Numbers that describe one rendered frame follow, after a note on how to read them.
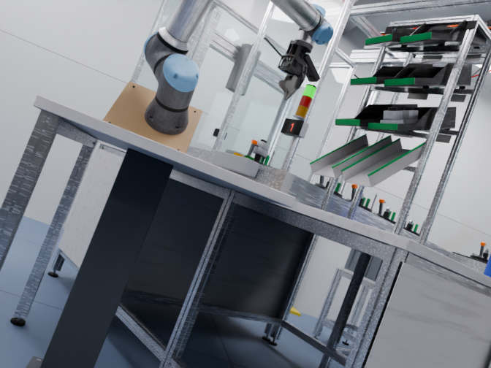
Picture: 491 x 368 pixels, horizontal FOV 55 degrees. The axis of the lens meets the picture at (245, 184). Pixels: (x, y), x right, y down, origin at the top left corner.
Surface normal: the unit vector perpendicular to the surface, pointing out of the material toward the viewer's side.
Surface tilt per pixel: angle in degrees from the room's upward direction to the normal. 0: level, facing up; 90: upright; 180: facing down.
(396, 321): 90
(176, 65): 51
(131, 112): 45
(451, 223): 90
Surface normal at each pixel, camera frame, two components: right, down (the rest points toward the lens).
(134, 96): 0.35, -0.66
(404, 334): 0.61, 0.20
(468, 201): 0.19, 0.03
